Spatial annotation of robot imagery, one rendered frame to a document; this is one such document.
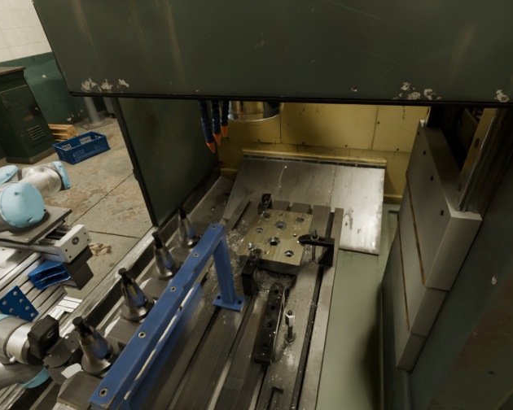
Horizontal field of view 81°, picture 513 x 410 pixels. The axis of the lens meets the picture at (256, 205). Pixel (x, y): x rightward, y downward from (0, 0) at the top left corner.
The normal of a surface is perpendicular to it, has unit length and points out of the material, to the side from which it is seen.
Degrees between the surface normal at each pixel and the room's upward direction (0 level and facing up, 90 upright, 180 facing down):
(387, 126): 90
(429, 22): 90
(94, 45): 90
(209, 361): 0
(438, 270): 90
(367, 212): 24
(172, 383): 0
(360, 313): 0
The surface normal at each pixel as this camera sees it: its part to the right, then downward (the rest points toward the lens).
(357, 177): -0.18, -0.52
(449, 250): -0.31, 0.56
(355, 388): -0.07, -0.82
